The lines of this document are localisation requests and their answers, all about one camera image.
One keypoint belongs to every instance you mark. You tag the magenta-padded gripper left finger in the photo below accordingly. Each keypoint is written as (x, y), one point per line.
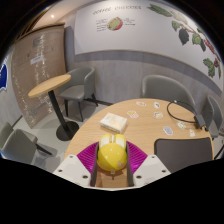
(75, 168)

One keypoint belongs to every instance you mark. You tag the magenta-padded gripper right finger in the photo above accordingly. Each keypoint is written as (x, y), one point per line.
(150, 168)

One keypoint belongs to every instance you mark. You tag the dark grey mouse pad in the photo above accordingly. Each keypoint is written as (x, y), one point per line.
(183, 155)

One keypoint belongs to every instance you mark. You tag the brown printed wall board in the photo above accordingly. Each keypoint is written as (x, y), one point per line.
(36, 73)

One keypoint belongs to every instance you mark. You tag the round wooden high table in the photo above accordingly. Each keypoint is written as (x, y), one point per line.
(50, 85)

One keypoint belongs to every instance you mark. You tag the small printed sticker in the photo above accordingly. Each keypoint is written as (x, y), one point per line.
(181, 125)
(192, 133)
(141, 103)
(168, 130)
(132, 114)
(156, 105)
(158, 115)

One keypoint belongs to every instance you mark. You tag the grey upholstered armchair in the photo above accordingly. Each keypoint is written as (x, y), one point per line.
(213, 113)
(78, 88)
(16, 145)
(166, 88)

